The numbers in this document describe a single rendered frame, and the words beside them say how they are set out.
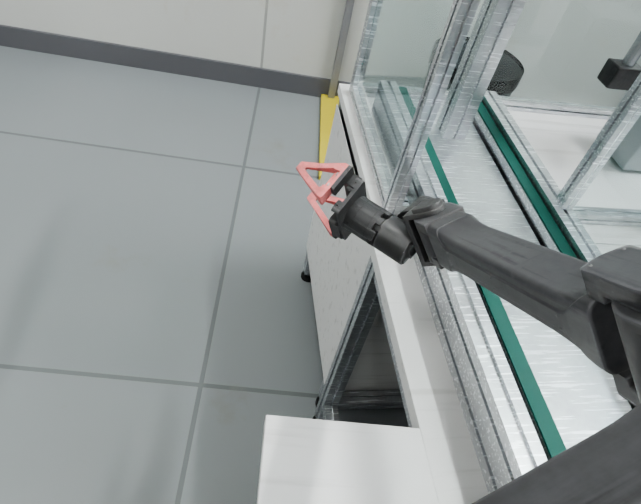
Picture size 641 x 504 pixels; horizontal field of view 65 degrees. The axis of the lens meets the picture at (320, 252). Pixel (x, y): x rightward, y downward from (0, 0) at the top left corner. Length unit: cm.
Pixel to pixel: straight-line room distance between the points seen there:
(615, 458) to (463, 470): 56
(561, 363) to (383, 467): 35
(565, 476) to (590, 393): 66
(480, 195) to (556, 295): 77
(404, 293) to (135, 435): 105
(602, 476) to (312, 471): 54
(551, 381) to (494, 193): 47
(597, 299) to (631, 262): 3
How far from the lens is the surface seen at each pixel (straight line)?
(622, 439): 30
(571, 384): 93
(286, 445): 78
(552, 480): 29
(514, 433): 78
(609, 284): 37
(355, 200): 74
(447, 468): 83
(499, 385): 80
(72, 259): 217
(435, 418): 85
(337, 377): 143
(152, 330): 191
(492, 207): 116
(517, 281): 47
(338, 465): 78
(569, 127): 175
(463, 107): 129
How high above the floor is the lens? 158
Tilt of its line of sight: 46 degrees down
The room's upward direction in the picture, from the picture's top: 14 degrees clockwise
